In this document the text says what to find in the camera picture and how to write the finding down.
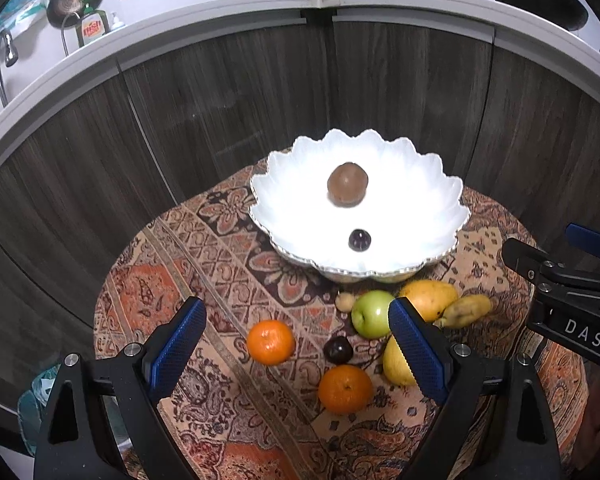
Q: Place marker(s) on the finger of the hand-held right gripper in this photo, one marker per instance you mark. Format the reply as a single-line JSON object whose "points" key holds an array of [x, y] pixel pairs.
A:
{"points": [[525, 255], [587, 241]]}

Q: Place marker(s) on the green dish soap bottle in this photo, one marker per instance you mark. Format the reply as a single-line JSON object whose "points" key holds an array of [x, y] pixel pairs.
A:
{"points": [[91, 27]]}

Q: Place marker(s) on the orange mandarin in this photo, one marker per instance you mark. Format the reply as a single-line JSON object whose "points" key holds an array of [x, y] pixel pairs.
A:
{"points": [[270, 342], [346, 389]]}

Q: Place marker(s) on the small brown nut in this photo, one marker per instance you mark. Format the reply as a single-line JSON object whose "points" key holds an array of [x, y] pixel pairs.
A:
{"points": [[345, 302]]}

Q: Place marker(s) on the chrome faucet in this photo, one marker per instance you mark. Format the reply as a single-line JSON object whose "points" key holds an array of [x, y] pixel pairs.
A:
{"points": [[7, 52]]}

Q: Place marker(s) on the white scalloped bowl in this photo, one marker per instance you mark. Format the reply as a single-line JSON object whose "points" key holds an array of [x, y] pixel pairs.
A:
{"points": [[300, 210]]}

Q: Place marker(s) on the green apple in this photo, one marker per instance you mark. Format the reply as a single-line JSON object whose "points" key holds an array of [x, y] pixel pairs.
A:
{"points": [[372, 314]]}

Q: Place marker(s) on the white kitchen countertop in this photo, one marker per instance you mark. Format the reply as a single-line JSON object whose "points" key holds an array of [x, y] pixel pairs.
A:
{"points": [[180, 15]]}

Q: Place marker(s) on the black frying pan left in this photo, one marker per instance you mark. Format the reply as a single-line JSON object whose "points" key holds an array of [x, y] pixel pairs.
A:
{"points": [[75, 0]]}

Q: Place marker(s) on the brown kiwi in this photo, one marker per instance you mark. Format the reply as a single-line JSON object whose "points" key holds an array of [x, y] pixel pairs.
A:
{"points": [[347, 184]]}

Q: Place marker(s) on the large yellow citrus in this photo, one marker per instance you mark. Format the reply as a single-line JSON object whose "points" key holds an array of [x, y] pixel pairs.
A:
{"points": [[396, 365]]}

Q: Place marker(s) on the yellow mango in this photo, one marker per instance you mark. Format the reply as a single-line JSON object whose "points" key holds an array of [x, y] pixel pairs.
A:
{"points": [[430, 297]]}

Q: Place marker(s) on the small yellow banana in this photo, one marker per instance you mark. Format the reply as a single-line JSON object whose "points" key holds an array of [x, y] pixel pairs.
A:
{"points": [[465, 310]]}

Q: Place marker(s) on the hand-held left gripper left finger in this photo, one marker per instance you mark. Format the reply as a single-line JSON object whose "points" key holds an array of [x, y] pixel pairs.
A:
{"points": [[180, 345]]}

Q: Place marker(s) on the teal cloth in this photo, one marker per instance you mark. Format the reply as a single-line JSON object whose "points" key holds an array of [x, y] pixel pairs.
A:
{"points": [[32, 405]]}

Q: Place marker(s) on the dark plum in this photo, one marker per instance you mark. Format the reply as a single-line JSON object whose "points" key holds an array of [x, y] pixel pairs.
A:
{"points": [[360, 240], [338, 350]]}

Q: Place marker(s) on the dark wood cabinet door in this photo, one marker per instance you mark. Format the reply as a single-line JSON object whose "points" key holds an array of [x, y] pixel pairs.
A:
{"points": [[410, 75], [545, 150], [230, 110], [65, 170]]}

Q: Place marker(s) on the patterned paisley tablecloth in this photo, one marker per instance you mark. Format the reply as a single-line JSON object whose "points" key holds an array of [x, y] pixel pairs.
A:
{"points": [[220, 270]]}

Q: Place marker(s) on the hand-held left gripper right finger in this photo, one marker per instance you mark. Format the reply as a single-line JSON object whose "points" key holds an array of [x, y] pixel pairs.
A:
{"points": [[420, 355]]}

